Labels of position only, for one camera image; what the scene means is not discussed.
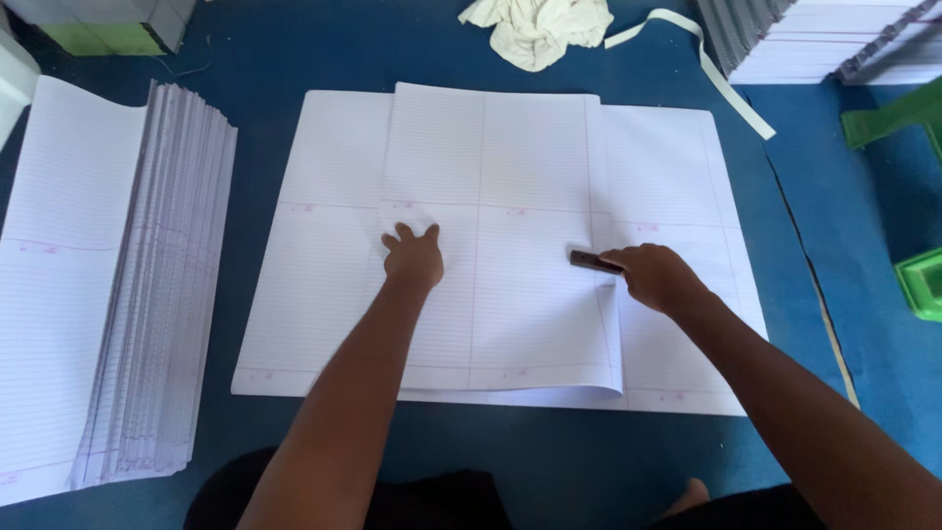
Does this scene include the person's right hand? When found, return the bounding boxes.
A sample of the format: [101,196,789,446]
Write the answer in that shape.
[598,243,710,318]

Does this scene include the person's black shorts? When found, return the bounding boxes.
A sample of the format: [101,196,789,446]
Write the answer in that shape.
[183,447,829,530]

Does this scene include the stack of folded ruled sheets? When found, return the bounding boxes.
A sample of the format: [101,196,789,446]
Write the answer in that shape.
[0,75,238,508]

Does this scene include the grey and green box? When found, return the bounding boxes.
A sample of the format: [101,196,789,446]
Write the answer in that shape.
[2,0,198,57]

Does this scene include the white board edge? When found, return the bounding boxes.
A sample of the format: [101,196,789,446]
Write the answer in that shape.
[0,29,41,152]

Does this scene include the crumpled cream cloth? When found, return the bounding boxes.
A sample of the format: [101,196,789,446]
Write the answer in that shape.
[458,0,615,73]

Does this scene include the green plastic stool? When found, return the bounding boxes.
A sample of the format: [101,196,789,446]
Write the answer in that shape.
[840,77,942,164]

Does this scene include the dark wooden creasing block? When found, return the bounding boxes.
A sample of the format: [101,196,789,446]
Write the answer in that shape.
[569,249,625,276]

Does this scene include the large ruled paper sheet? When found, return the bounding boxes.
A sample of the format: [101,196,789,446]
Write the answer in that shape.
[230,90,770,418]

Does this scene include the green plastic container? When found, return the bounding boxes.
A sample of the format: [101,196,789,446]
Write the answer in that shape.
[893,247,942,323]

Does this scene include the cream paper strip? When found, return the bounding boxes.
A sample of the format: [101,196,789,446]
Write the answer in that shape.
[603,8,777,141]

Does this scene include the person's foot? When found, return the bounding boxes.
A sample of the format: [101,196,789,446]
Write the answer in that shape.
[657,477,712,522]

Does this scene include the person's left hand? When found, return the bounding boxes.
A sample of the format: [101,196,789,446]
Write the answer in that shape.
[380,222,445,291]

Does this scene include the stack of bound white notebooks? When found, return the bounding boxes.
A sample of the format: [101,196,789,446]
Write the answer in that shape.
[695,0,942,86]

